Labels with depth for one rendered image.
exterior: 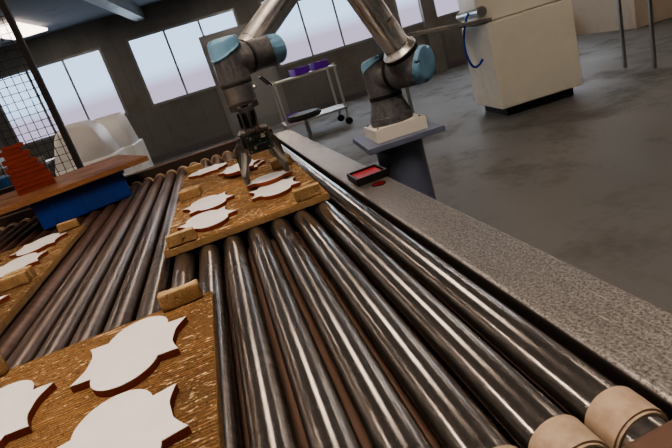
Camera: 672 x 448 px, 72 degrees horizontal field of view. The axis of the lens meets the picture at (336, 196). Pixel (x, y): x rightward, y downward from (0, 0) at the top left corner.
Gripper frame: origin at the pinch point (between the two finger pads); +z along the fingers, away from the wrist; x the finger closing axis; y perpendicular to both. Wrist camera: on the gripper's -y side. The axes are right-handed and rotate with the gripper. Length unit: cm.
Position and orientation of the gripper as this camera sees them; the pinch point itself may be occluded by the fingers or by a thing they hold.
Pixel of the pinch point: (267, 177)
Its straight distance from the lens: 121.7
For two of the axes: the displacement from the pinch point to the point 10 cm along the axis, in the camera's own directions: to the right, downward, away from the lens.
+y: 2.6, 2.7, -9.3
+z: 2.6, 9.1, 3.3
